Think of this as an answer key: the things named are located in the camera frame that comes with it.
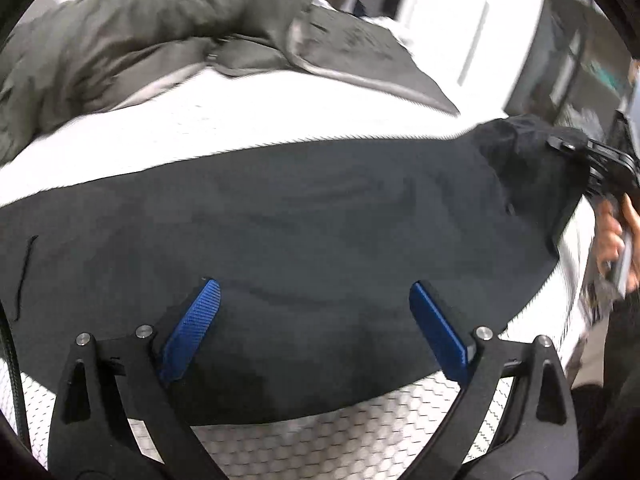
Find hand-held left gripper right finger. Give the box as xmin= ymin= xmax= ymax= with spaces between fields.
xmin=400 ymin=281 xmax=583 ymax=480

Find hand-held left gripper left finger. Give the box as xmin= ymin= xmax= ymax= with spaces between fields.
xmin=47 ymin=276 xmax=222 ymax=480

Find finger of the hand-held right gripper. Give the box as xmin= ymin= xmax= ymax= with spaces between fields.
xmin=546 ymin=130 xmax=592 ymax=161

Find black pants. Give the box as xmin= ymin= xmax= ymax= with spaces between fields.
xmin=0 ymin=115 xmax=592 ymax=426

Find person's right hand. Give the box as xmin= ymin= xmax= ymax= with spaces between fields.
xmin=595 ymin=195 xmax=640 ymax=292

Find white wardrobe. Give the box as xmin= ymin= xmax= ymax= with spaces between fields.
xmin=395 ymin=0 xmax=551 ymax=117

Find person's dark clothing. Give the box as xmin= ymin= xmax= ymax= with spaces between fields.
xmin=572 ymin=290 xmax=640 ymax=480

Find olive green jacket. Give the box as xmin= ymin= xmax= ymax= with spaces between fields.
xmin=0 ymin=0 xmax=461 ymax=163

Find black cable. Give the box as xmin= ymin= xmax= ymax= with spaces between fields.
xmin=0 ymin=300 xmax=32 ymax=443

